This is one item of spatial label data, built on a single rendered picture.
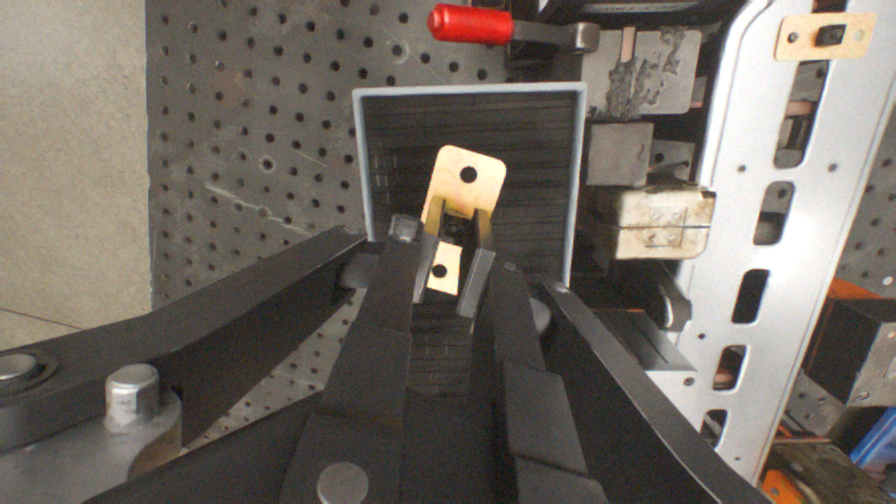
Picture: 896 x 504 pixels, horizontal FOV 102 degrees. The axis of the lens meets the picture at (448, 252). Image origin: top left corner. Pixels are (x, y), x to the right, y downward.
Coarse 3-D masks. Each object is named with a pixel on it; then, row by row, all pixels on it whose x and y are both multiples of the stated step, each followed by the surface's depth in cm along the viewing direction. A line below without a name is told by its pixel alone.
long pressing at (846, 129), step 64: (768, 0) 33; (768, 64) 35; (832, 64) 35; (704, 128) 37; (768, 128) 37; (832, 128) 37; (832, 192) 39; (704, 256) 42; (768, 256) 41; (832, 256) 41; (704, 320) 45; (768, 320) 44; (704, 384) 48; (768, 384) 47; (768, 448) 51
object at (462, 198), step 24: (456, 168) 20; (480, 168) 20; (504, 168) 20; (432, 192) 21; (456, 192) 21; (480, 192) 21; (456, 216) 20; (456, 240) 21; (456, 264) 22; (456, 288) 23
